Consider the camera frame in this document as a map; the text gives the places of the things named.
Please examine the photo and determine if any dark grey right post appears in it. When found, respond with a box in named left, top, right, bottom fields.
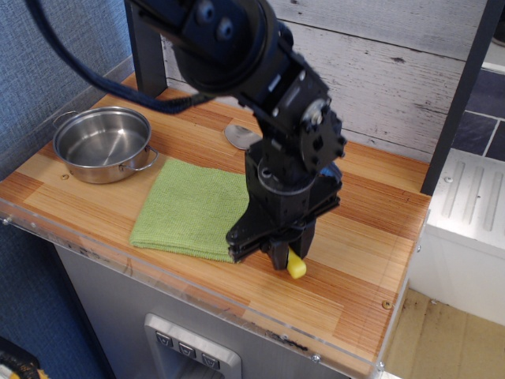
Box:
left=421, top=0, right=504, bottom=196

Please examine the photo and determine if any silver dispenser panel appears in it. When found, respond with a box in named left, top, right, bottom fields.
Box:
left=144, top=313, right=242, bottom=378

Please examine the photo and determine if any dark grey left post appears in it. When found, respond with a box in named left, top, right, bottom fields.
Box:
left=125, top=1, right=167, bottom=97

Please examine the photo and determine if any yellow plastic block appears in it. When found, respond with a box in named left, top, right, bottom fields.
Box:
left=286, top=249, right=307, bottom=280

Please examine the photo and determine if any black braided cable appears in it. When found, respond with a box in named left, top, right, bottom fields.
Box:
left=23, top=0, right=210, bottom=115

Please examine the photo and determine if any green folded cloth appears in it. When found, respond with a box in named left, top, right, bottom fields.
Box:
left=129, top=159, right=249, bottom=263

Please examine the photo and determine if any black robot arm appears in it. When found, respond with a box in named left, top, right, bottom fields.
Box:
left=134, top=1, right=346, bottom=269

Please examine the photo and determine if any dark grey post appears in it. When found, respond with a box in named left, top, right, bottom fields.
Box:
left=125, top=1, right=167, bottom=97
left=421, top=0, right=504, bottom=196

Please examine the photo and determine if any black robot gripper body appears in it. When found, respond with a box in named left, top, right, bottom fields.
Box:
left=226, top=142, right=342, bottom=262

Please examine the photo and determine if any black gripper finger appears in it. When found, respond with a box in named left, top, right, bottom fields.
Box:
left=290, top=220, right=316, bottom=258
left=261, top=240, right=290, bottom=270

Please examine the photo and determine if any white toy sink unit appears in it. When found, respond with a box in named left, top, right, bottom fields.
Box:
left=409, top=149, right=504, bottom=325

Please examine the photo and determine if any blue handled metal spoon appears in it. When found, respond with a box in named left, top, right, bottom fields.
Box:
left=224, top=125, right=262, bottom=151

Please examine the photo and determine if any stainless steel pot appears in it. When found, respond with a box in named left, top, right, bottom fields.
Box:
left=53, top=107, right=159, bottom=184

